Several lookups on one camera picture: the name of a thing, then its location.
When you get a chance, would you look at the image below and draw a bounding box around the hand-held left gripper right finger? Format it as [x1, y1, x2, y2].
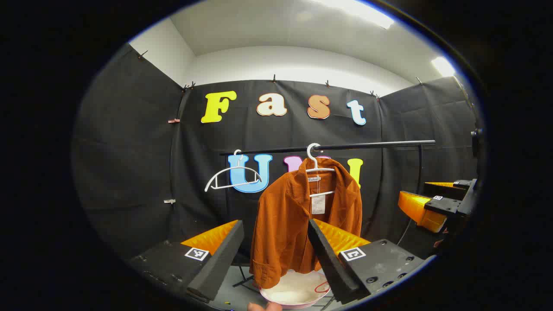
[308, 218, 426, 305]

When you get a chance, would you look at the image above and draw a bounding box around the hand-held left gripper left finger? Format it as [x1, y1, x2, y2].
[128, 219, 245, 303]

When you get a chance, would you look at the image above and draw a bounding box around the white laundry hamper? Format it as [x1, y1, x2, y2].
[259, 270, 331, 310]

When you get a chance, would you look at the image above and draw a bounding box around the orange corduroy jacket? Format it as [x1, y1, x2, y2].
[249, 157, 363, 289]

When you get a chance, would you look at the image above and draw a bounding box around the white plastic hanger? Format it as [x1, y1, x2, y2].
[204, 149, 263, 192]
[305, 143, 337, 198]

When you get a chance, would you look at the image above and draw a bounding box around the black backdrop cloth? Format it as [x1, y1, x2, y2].
[71, 43, 478, 277]

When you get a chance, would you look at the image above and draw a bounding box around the small ceiling light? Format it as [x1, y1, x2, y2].
[431, 56, 457, 78]

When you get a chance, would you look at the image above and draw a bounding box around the long ceiling light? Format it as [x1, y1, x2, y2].
[311, 0, 395, 29]

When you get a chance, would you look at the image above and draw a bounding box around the thin grey cable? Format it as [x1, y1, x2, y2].
[397, 216, 416, 247]

